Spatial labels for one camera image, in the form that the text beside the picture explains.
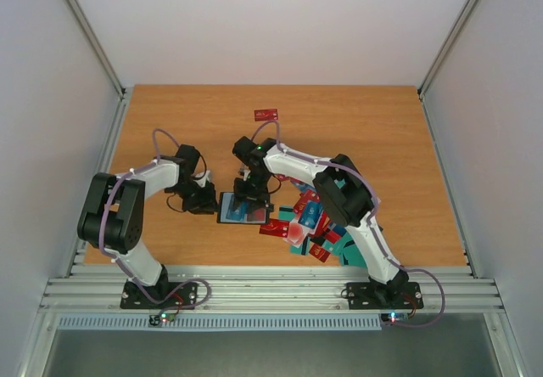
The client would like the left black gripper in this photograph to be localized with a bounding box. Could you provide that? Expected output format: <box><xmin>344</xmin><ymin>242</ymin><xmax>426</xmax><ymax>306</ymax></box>
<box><xmin>171</xmin><ymin>179</ymin><xmax>221</xmax><ymax>214</ymax></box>

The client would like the blue card pile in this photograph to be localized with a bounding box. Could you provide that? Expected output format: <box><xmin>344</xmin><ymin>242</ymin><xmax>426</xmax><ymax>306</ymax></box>
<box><xmin>226</xmin><ymin>199</ymin><xmax>247</xmax><ymax>222</ymax></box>

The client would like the black leather card holder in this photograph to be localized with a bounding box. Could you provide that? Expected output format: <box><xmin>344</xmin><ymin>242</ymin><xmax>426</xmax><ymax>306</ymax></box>
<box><xmin>216</xmin><ymin>192</ymin><xmax>270</xmax><ymax>225</ymax></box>

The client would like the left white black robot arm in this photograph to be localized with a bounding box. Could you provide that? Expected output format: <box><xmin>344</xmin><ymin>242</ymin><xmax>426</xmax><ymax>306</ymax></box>
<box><xmin>77</xmin><ymin>144</ymin><xmax>218</xmax><ymax>307</ymax></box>

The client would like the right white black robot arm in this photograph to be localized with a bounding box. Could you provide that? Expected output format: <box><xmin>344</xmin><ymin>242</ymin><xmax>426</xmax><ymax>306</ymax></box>
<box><xmin>232</xmin><ymin>137</ymin><xmax>409</xmax><ymax>308</ymax></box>

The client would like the red VIP card upper pile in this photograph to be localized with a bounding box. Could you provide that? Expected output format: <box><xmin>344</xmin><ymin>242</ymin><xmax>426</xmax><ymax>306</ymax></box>
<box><xmin>293</xmin><ymin>189</ymin><xmax>316</xmax><ymax>215</ymax></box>

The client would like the teal card bottom left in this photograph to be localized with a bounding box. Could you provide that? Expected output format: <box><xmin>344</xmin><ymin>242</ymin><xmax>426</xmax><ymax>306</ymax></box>
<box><xmin>289</xmin><ymin>243</ymin><xmax>309</xmax><ymax>256</ymax></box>

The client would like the teal card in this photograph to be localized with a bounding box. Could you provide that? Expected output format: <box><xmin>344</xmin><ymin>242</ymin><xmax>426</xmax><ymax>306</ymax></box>
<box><xmin>339</xmin><ymin>245</ymin><xmax>367</xmax><ymax>268</ymax></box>
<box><xmin>289</xmin><ymin>243</ymin><xmax>309</xmax><ymax>256</ymax></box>

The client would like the lone red card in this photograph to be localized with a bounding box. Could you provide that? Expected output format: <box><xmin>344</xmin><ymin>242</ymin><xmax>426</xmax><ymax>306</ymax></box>
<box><xmin>254</xmin><ymin>109</ymin><xmax>278</xmax><ymax>121</ymax></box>

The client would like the red card bottom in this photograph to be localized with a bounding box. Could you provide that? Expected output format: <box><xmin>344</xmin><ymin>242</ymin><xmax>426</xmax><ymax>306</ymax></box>
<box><xmin>309</xmin><ymin>244</ymin><xmax>331</xmax><ymax>262</ymax></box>

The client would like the teal card bottom right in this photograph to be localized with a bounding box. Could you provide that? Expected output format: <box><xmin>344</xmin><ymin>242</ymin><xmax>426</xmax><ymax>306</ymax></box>
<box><xmin>339</xmin><ymin>245</ymin><xmax>367</xmax><ymax>268</ymax></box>

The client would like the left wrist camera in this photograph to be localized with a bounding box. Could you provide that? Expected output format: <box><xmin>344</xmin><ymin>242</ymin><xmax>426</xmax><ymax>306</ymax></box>
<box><xmin>193</xmin><ymin>170</ymin><xmax>212</xmax><ymax>188</ymax></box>

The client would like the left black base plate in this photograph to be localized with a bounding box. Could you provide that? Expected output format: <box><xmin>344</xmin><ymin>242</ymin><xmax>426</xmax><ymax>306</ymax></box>
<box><xmin>120</xmin><ymin>281</ymin><xmax>199</xmax><ymax>310</ymax></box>

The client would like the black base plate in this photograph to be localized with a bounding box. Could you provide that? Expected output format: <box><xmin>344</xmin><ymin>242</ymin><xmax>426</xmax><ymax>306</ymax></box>
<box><xmin>120</xmin><ymin>281</ymin><xmax>199</xmax><ymax>310</ymax></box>
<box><xmin>342</xmin><ymin>282</ymin><xmax>424</xmax><ymax>310</ymax></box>

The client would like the grey slotted cable duct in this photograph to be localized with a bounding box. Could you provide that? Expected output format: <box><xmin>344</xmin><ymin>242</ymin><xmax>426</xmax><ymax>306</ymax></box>
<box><xmin>57</xmin><ymin>313</ymin><xmax>381</xmax><ymax>332</ymax></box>

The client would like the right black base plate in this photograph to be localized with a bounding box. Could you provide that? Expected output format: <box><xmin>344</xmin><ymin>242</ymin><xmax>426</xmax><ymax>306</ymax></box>
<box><xmin>342</xmin><ymin>282</ymin><xmax>424</xmax><ymax>310</ymax></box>

